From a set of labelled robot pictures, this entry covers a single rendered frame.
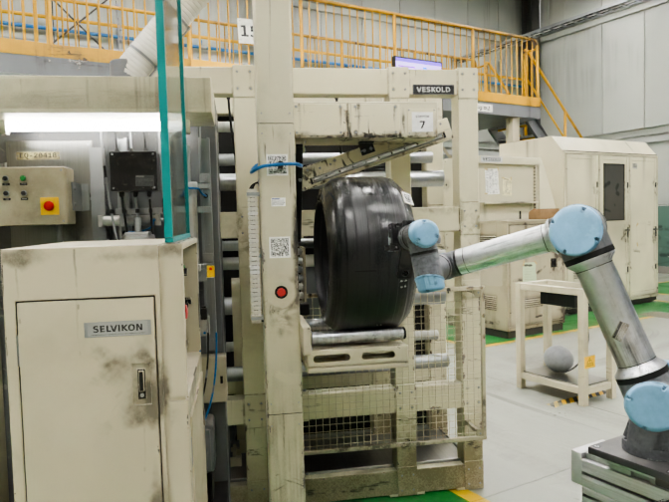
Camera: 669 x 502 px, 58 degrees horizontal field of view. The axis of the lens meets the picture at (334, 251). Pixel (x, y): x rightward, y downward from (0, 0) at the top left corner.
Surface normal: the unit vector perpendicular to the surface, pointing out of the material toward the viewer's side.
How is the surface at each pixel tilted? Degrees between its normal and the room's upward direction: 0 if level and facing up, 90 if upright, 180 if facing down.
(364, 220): 64
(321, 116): 90
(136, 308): 90
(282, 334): 90
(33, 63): 90
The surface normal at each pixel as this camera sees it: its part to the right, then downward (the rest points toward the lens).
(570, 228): -0.52, -0.07
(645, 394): -0.43, 0.18
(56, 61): 0.51, 0.03
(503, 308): -0.86, 0.05
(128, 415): 0.16, 0.05
